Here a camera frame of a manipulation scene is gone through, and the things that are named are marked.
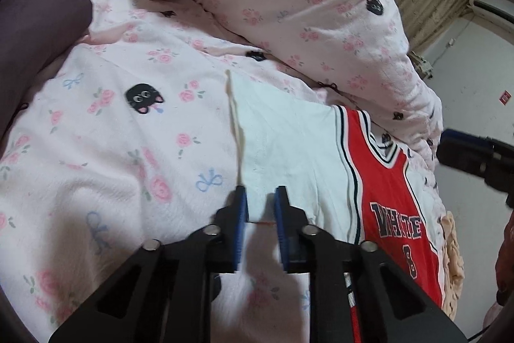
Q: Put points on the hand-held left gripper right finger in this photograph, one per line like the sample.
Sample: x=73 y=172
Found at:
x=281 y=230

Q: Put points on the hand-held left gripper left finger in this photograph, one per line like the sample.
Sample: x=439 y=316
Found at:
x=241 y=230

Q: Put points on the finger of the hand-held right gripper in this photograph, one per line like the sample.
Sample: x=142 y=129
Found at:
x=461 y=150

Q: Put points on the red and white jersey shirt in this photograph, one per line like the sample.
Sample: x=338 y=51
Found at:
x=289 y=150

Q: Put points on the beige fuzzy blanket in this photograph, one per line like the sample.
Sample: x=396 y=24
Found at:
x=453 y=266

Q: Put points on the white air conditioner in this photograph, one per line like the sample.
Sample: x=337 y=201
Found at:
x=492 y=5

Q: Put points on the pink floral cat-print bed sheet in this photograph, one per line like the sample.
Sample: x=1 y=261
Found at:
x=100 y=150

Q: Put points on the dark purple pillow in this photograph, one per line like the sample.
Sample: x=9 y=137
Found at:
x=36 y=29

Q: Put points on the red wall sticker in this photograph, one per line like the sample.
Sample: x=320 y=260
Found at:
x=504 y=97

